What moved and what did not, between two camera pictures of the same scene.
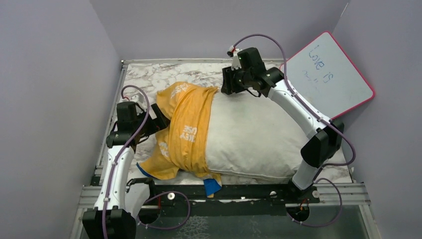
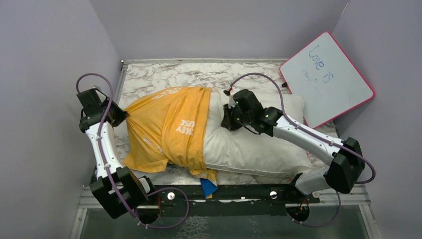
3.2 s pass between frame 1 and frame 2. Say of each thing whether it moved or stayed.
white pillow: stayed
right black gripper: moved
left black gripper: moved
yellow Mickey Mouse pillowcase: moved
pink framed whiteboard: stayed
